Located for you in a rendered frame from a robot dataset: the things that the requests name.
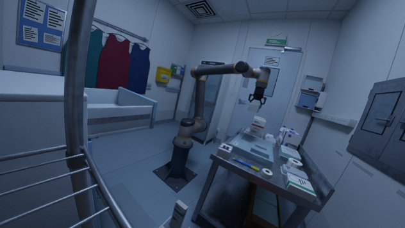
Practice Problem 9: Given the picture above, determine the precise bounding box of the steel work table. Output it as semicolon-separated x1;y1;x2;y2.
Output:
191;135;336;228

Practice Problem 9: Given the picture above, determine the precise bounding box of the blue apron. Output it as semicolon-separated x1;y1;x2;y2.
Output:
126;42;151;95

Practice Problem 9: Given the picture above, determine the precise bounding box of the green exit sign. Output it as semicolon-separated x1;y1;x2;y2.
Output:
265;38;288;47

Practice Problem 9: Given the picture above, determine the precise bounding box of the ceiling air vent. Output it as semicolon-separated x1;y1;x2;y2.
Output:
185;0;217;19

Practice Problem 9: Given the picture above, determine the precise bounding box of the white padded bench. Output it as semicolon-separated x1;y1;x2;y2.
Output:
83;86;159;139

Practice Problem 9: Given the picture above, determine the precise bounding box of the steel tube rack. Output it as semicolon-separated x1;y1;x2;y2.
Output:
0;0;134;228

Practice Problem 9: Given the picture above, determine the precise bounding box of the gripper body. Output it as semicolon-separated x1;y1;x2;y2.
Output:
252;86;266;100

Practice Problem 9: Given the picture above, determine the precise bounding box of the white cabinet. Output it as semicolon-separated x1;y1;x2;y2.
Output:
0;69;88;228

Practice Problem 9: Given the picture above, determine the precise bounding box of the grey-blue kit tray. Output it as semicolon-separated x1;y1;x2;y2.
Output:
227;131;275;168

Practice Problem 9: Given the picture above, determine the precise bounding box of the white box with green edge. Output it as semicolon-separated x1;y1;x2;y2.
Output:
284;172;317;202

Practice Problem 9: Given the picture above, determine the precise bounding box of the teal apron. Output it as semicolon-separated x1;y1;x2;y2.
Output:
61;29;105;89

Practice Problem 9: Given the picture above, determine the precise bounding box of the blue notice board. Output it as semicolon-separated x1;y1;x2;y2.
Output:
15;0;68;53

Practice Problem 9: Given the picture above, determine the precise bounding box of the white box with red stripe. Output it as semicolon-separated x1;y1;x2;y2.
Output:
249;115;267;138

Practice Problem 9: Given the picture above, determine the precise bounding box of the metal coat rail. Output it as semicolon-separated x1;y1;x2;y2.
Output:
91;17;149;44

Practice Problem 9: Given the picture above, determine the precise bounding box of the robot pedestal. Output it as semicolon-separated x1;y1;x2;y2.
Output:
153;143;198;193

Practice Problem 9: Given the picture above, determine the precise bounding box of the white flat pouch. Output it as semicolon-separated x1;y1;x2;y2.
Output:
280;164;310;181

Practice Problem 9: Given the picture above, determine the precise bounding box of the white box with blue side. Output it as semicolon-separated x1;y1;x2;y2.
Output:
276;126;302;148

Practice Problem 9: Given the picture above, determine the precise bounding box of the blue and yellow pen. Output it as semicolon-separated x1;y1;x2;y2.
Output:
232;157;261;172

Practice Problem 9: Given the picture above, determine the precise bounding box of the white box with dark label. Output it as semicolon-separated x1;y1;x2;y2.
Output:
169;199;189;228

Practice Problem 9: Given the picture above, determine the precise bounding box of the green and blue glove dispenser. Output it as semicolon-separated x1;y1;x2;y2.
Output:
170;63;186;77

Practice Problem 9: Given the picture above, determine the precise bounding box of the white wall trunking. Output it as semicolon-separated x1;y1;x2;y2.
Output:
311;111;359;129

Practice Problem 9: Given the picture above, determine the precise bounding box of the white wall dispenser unit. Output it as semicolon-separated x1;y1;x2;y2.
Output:
295;74;328;112

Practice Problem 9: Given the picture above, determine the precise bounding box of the teal flat box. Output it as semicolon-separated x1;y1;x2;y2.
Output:
277;144;302;162

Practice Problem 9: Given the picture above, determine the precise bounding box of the pale blue door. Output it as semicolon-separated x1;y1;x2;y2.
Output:
226;47;304;137

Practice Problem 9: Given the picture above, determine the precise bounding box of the red apron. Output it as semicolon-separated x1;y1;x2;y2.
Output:
95;33;132;90

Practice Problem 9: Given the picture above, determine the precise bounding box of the yellow wall bin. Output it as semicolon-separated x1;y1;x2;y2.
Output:
155;65;173;84

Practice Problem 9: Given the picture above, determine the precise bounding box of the small white box black print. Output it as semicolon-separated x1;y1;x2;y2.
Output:
216;142;234;160

